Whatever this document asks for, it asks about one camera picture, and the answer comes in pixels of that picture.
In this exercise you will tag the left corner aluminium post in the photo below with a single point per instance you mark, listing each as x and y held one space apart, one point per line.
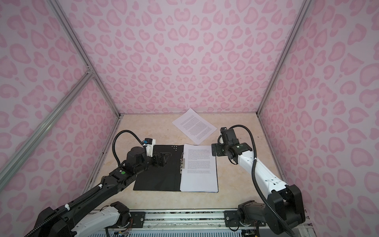
73 37

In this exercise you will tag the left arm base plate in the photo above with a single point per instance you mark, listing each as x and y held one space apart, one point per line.
136 219

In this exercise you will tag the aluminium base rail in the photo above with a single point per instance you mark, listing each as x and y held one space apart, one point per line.
186 223

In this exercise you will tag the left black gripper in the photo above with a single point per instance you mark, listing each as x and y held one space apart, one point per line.
158 164

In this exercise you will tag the printed paper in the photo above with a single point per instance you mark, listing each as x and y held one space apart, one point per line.
200 173

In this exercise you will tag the metal folder clip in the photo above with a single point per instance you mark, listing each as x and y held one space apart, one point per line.
182 163

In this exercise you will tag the corner aluminium post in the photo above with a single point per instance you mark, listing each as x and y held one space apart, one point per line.
293 34
73 37

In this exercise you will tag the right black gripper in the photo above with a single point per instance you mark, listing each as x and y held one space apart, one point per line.
218 152

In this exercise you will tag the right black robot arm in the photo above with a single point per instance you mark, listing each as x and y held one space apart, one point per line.
281 208

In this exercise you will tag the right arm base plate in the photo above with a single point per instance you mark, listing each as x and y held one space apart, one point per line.
232 219

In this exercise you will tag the right corner aluminium post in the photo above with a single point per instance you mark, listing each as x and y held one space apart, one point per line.
293 34

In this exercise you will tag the diagonal aluminium frame bar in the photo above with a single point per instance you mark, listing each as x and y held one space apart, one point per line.
20 157

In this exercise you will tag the black file folder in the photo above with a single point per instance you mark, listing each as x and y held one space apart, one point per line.
167 178

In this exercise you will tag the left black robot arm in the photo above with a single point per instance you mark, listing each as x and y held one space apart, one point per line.
74 219

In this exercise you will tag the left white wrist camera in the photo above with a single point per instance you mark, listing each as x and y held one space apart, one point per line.
148 145

